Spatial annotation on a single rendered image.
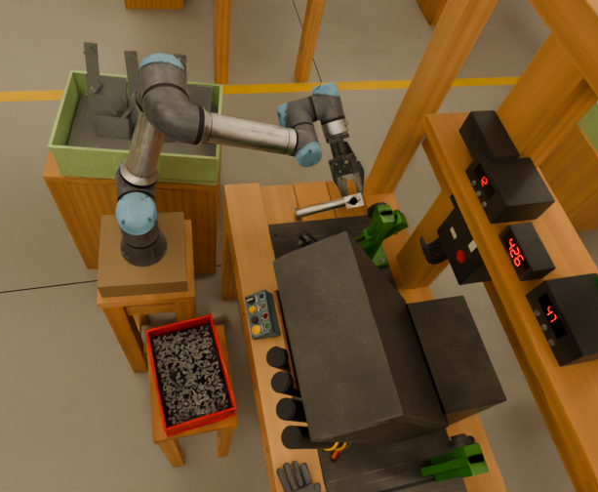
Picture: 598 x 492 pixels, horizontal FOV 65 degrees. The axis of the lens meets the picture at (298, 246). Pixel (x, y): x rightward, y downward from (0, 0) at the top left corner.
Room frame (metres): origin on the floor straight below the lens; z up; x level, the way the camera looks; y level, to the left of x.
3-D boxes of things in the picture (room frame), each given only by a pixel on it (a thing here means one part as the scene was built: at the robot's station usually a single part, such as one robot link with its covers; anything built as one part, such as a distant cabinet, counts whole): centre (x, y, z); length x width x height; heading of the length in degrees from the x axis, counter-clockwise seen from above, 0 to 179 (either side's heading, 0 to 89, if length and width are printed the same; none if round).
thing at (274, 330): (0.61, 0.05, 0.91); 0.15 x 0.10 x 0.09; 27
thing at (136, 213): (0.72, 0.50, 1.10); 0.13 x 0.12 x 0.14; 28
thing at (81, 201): (1.29, 0.80, 0.39); 0.68 x 0.52 x 0.79; 107
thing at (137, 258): (0.71, 0.50, 0.98); 0.15 x 0.15 x 0.10
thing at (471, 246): (0.77, -0.44, 1.42); 0.17 x 0.12 x 0.15; 27
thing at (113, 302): (0.71, 0.50, 0.83); 0.32 x 0.32 x 0.04; 24
